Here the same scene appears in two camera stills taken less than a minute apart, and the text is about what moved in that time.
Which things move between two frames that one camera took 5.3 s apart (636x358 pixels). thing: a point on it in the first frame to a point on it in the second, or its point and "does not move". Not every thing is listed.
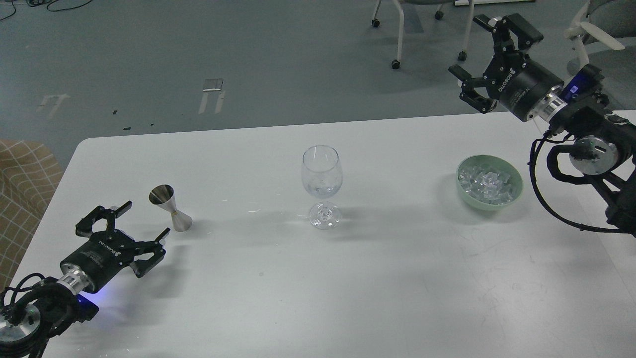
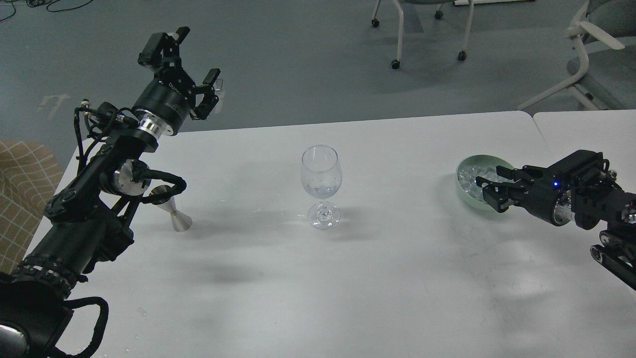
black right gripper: [522, 87] to [546, 197]
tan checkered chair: [30, 174] does not move
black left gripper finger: [84, 226] to [161, 53]
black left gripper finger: [141, 267] to [209, 99]
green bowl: [489, 182] does not move
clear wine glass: [322, 175] does not move
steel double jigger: [163, 195] does not move
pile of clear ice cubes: [487, 185] does not move
